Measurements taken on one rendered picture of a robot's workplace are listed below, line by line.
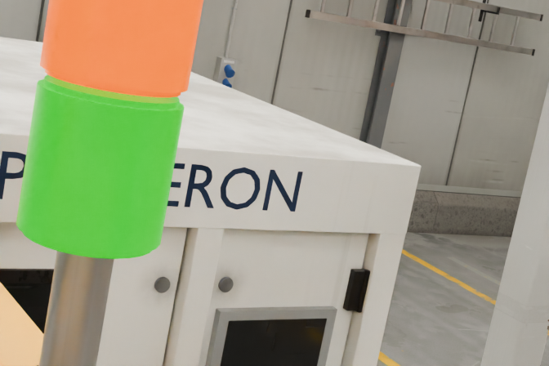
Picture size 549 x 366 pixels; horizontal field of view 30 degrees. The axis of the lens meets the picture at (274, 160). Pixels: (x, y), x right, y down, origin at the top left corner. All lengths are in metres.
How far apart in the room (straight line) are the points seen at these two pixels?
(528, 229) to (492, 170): 7.99
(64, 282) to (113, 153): 0.05
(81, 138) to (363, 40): 9.29
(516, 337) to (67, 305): 2.65
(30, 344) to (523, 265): 2.58
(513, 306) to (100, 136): 2.68
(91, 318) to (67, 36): 0.10
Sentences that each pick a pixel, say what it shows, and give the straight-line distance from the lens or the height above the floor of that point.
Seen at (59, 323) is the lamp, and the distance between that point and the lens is 0.37.
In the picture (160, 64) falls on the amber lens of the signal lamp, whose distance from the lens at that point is 0.33.
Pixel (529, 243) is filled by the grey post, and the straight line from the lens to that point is 2.93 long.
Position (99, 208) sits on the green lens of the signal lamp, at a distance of 0.34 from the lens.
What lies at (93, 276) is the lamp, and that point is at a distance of 0.36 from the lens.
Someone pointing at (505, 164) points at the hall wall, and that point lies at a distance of 11.01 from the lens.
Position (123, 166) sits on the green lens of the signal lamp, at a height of 2.19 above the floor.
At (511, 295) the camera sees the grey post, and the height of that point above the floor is 1.50.
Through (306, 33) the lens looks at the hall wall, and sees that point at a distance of 9.27.
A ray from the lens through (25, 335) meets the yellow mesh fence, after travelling 0.44.
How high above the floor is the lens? 2.26
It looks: 10 degrees down
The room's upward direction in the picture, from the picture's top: 11 degrees clockwise
